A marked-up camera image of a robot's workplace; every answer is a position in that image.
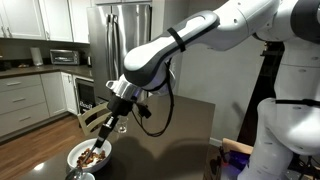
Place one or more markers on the white ceramic bowl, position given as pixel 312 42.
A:
pixel 81 147

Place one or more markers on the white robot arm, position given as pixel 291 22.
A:
pixel 289 121

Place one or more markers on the wooden chair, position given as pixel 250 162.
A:
pixel 92 119

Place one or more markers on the silver toaster oven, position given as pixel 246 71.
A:
pixel 64 57

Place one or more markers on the mixed nuts and fruit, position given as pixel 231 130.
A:
pixel 93 159

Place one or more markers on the metal spoon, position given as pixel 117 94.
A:
pixel 76 173

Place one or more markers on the stainless steel refrigerator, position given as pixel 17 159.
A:
pixel 114 30

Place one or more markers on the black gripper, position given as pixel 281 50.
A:
pixel 118 107

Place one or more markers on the small white cup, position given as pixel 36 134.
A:
pixel 87 176

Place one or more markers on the light wooden board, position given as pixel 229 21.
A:
pixel 231 145

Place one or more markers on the white paper towel roll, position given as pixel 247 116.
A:
pixel 36 56

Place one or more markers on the clear drinking glass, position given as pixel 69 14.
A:
pixel 121 126

